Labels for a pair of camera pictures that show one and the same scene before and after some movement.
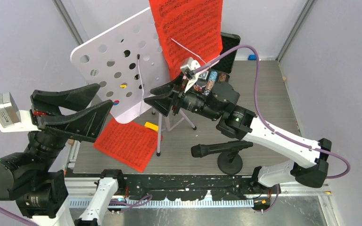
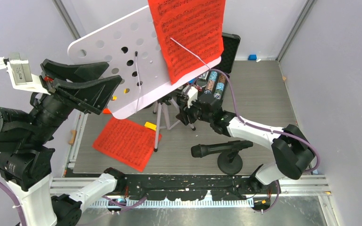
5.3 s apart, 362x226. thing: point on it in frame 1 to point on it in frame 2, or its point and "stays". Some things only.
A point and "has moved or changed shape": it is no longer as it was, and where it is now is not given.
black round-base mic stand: [230, 163] stays
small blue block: [252, 57] stays
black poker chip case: [219, 70] stays
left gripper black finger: [86, 124] to [91, 95]
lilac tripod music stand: [127, 61] has moved or changed shape
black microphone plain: [199, 150] stays
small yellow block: [152, 126] stays
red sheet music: [133, 143] stays
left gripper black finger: [50, 101] to [52, 69]
